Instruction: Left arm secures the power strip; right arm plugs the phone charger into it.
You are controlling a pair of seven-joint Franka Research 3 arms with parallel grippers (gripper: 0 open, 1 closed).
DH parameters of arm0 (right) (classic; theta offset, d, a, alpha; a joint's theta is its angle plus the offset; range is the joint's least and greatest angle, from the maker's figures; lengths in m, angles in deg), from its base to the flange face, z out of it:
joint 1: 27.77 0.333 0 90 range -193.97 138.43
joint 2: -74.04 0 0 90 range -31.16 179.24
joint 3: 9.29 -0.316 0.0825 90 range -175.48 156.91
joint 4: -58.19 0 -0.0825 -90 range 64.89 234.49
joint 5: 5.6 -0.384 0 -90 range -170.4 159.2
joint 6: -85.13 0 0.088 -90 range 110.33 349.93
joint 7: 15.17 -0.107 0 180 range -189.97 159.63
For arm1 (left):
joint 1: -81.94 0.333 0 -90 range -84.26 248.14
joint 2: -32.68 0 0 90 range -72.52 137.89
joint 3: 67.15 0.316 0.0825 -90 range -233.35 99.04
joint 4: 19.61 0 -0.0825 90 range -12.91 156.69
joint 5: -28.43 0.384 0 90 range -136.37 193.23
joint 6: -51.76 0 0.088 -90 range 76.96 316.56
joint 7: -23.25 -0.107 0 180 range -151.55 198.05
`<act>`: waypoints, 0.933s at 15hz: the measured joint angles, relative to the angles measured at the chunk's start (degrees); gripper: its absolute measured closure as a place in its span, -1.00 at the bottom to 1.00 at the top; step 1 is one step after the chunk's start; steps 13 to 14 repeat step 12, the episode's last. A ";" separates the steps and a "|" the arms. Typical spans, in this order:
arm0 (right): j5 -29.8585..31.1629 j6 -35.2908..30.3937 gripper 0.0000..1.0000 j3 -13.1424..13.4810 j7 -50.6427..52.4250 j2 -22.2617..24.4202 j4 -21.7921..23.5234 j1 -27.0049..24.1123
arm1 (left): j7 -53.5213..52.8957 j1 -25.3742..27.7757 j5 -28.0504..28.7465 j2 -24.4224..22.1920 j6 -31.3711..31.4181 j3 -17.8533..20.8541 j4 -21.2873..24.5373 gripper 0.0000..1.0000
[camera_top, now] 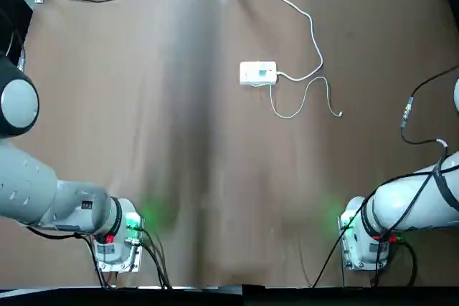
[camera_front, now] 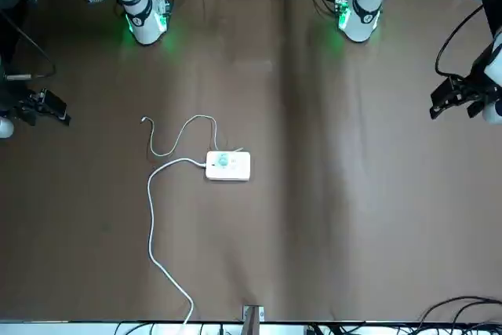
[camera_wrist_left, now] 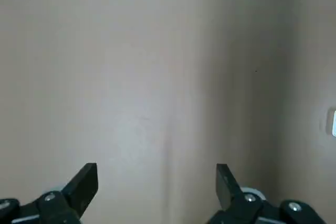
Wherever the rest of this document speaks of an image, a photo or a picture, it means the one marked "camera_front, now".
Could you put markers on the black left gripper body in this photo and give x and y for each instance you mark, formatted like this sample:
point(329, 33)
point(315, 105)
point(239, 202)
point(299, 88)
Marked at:
point(474, 87)

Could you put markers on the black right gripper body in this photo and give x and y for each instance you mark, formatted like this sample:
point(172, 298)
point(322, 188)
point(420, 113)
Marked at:
point(31, 101)

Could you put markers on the white power strip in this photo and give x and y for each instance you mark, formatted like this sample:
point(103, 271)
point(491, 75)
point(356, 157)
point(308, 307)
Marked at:
point(239, 172)

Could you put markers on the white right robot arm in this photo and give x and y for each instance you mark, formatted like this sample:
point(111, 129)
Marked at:
point(137, 9)

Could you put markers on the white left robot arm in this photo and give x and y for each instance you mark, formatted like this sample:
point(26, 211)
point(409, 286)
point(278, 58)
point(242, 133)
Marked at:
point(366, 9)

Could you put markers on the aluminium frame post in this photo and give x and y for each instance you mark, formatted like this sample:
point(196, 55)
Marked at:
point(253, 321)

